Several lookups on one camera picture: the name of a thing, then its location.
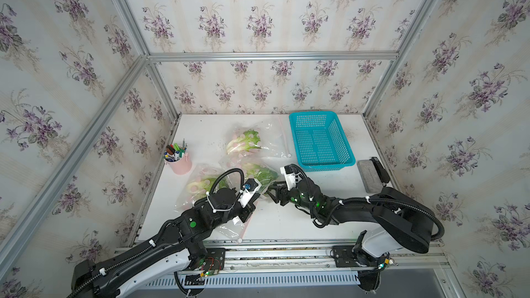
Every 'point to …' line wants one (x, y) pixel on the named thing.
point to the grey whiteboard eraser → (374, 176)
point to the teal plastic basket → (322, 142)
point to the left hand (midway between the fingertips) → (259, 195)
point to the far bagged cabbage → (248, 140)
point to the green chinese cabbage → (264, 176)
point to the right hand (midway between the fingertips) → (272, 187)
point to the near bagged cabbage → (205, 185)
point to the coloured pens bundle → (174, 152)
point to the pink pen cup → (182, 165)
